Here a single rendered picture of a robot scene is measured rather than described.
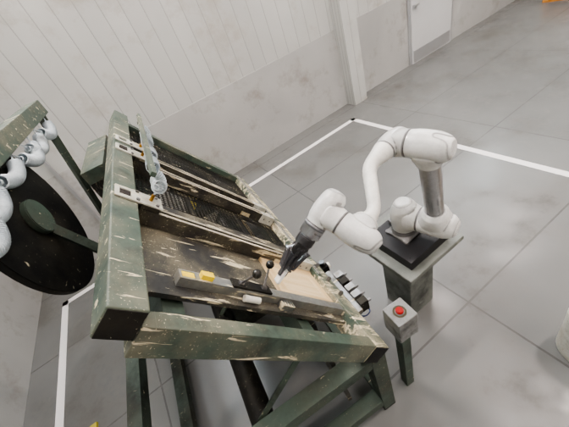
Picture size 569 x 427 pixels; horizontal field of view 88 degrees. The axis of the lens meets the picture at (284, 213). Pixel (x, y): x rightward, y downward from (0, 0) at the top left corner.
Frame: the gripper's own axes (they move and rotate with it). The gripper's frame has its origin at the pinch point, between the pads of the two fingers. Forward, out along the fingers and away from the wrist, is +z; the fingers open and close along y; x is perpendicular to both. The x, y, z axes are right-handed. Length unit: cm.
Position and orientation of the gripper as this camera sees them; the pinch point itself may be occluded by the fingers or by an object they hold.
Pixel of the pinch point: (280, 275)
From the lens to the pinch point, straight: 123.3
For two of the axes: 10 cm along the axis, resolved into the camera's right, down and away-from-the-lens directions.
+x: -4.4, -4.7, 7.7
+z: -5.3, 8.2, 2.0
